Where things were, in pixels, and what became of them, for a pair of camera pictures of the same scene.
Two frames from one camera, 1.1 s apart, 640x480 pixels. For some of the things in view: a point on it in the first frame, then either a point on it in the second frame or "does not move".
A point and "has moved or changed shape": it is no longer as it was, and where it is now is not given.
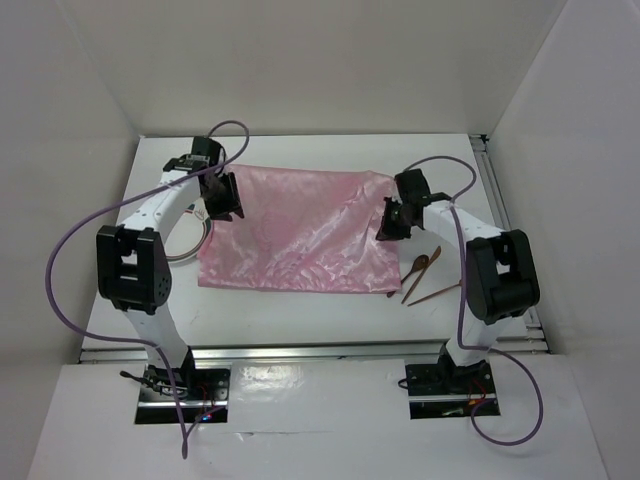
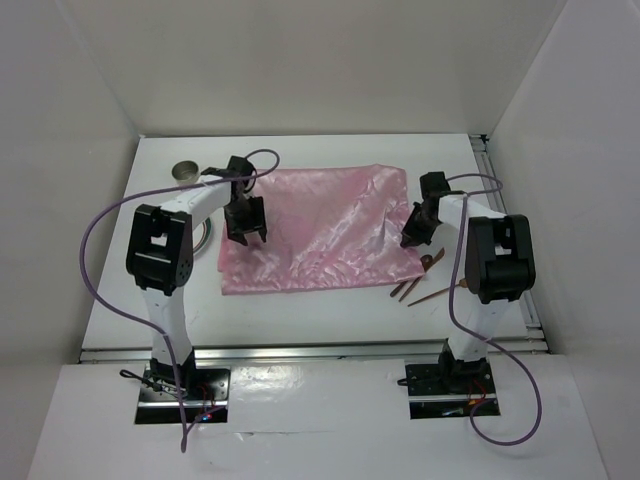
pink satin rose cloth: (303, 228) has moved or changed shape
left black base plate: (201, 390) does not move
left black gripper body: (223, 197) to (247, 212)
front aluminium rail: (302, 355) does not move
